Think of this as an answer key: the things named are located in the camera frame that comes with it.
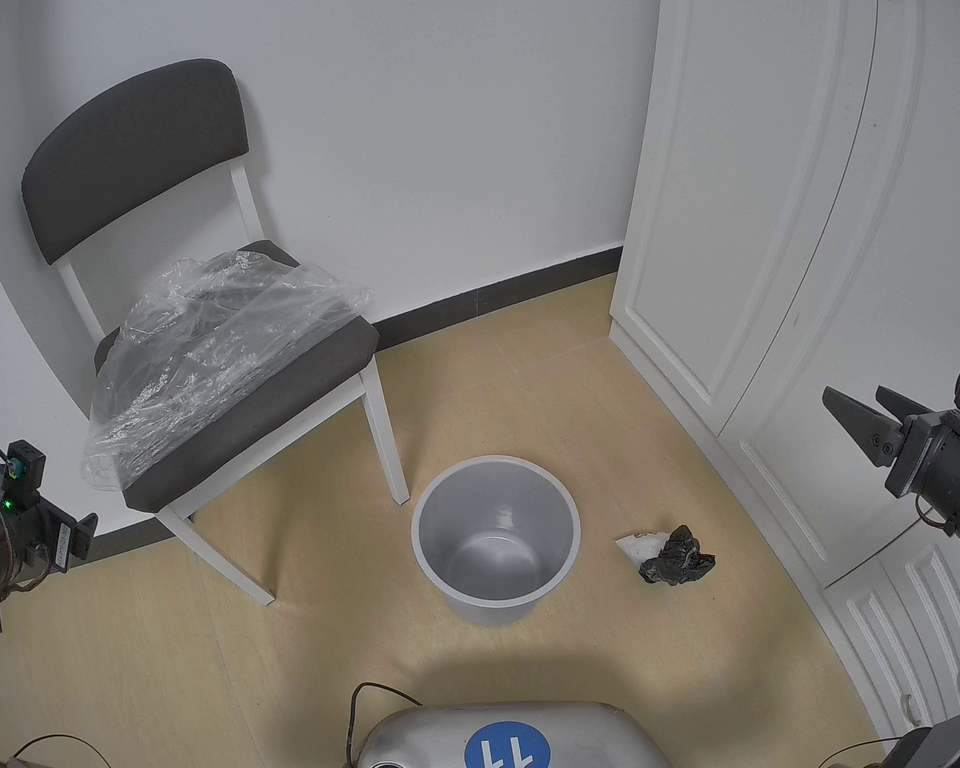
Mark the clear plastic bag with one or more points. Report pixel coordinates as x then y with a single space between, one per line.
225 337

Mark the grey white chair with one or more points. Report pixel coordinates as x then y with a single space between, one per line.
135 142

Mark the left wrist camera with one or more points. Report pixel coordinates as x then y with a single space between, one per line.
26 469

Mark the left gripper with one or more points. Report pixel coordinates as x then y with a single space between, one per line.
45 536

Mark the black plastic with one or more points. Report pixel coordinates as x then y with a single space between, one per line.
675 559

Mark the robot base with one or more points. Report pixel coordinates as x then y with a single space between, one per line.
585 735

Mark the white trash bin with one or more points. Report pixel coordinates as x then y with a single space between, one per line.
495 510

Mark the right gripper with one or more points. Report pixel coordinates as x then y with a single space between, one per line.
930 450

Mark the white printed wrapper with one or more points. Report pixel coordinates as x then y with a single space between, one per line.
637 547

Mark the white wardrobe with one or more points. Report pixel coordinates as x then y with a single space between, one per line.
750 225

